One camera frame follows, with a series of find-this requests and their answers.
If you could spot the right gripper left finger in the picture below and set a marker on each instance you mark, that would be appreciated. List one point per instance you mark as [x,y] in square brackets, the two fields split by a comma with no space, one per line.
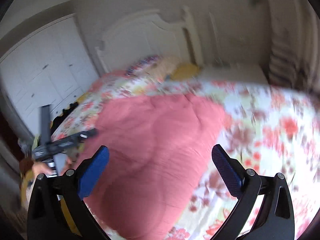
[45,216]

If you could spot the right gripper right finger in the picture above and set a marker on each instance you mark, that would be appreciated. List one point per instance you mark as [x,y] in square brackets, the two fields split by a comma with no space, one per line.
[275,219]

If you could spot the pink quilted coat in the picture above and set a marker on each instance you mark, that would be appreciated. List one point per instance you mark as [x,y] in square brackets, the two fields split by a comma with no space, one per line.
[160,147]

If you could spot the person's left hand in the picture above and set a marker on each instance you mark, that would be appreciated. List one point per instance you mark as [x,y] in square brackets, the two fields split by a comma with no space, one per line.
[40,167]

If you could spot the floral bed sheet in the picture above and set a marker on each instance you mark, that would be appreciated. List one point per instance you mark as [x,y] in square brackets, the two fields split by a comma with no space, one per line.
[269,129]

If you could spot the white wardrobe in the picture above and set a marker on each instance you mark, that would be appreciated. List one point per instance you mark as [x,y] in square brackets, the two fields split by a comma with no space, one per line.
[52,67]

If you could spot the colourful patterned pillow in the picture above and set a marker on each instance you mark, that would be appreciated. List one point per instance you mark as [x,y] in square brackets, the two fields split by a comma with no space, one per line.
[138,67]

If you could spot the white nightstand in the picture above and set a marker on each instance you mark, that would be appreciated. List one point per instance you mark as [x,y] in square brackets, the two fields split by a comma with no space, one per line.
[245,73]

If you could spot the cream textured pillow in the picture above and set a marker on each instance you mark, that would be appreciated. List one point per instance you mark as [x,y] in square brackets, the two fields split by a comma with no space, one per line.
[162,68]

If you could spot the patterned curtain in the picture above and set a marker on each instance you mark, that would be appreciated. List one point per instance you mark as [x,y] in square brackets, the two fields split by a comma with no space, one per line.
[294,58]

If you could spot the white wooden headboard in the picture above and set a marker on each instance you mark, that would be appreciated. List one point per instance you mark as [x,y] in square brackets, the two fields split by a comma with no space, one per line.
[145,33]

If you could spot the slim desk lamp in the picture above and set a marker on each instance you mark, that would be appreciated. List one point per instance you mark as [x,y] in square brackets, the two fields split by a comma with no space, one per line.
[217,41]

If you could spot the yellow pillow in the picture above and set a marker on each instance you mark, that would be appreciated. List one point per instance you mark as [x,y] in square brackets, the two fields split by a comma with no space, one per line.
[185,71]

